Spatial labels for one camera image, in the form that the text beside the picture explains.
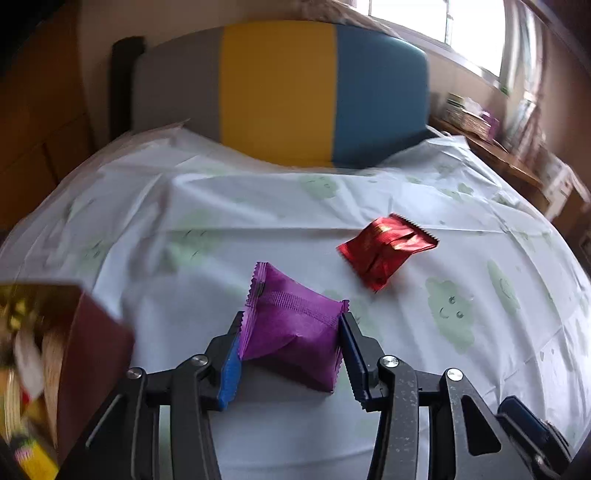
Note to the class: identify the window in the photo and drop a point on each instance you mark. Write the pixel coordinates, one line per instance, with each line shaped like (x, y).
(438, 32)

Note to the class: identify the patterned curtain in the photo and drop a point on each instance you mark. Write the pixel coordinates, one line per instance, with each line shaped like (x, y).
(526, 83)

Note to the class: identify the small purple box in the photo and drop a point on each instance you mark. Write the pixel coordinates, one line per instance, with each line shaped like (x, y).
(491, 125)

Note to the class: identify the wooden desk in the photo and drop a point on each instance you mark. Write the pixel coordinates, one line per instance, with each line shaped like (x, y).
(508, 161)

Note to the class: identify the white dotted bag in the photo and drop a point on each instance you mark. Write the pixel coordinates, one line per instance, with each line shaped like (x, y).
(556, 170)

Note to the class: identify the yellow crumpled snack bag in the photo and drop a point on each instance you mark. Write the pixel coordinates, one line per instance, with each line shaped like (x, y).
(41, 464)

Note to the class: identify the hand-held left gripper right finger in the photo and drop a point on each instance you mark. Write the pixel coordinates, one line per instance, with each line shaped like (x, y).
(354, 364)

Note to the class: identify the white green-print bed cover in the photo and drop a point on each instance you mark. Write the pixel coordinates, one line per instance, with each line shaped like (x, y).
(277, 221)

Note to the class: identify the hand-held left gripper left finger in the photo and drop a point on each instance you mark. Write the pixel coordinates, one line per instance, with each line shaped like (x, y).
(229, 378)

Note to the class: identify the wooden wardrobe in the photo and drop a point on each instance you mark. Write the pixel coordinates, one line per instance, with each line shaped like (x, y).
(41, 115)

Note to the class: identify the maroon gold cardboard box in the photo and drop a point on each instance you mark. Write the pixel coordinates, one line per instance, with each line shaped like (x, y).
(92, 355)

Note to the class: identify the grey yellow blue headboard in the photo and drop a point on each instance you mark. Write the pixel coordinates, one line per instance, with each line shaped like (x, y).
(277, 92)

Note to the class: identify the black post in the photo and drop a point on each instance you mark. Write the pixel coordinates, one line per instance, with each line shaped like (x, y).
(124, 83)

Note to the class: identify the purple snack packet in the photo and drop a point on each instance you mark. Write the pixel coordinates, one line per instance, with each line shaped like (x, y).
(291, 332)

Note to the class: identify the red foil snack packet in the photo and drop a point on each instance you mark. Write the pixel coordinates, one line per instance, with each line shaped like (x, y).
(383, 249)

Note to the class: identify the wooden cabinet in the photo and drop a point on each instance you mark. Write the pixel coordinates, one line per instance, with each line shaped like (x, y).
(575, 207)

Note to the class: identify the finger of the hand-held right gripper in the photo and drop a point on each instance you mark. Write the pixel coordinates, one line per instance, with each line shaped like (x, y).
(531, 429)

